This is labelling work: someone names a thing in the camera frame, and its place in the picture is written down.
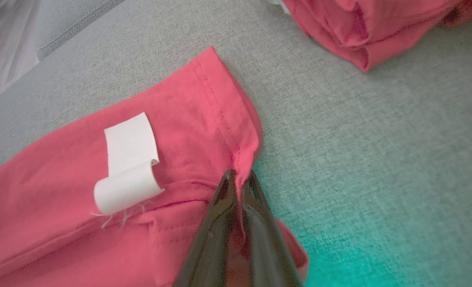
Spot grey sofa chaise section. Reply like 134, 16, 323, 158
35, 0, 127, 61

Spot red shorts with white trim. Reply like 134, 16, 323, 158
281, 0, 472, 73

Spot large grey sofa seat cushion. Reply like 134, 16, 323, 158
0, 0, 472, 287

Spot red and white basketball jersey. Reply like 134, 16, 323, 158
0, 46, 310, 287

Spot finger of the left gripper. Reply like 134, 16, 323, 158
172, 169, 241, 287
240, 170, 305, 287

